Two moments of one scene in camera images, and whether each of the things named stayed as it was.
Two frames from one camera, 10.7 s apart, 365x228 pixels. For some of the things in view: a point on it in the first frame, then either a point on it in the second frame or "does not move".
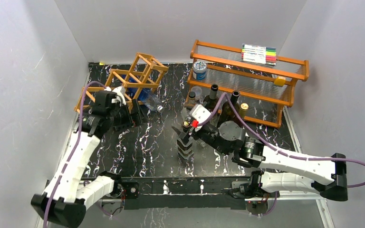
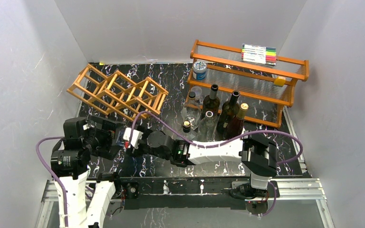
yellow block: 279,81 does not move
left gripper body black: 122,118 to 104,136
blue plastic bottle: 146,96 to 120,141
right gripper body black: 208,134 to 143,148
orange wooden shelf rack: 266,89 does not move
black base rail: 197,193 does not move
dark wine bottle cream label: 231,113 does not move
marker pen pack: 258,54 does not move
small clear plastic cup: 197,90 does not move
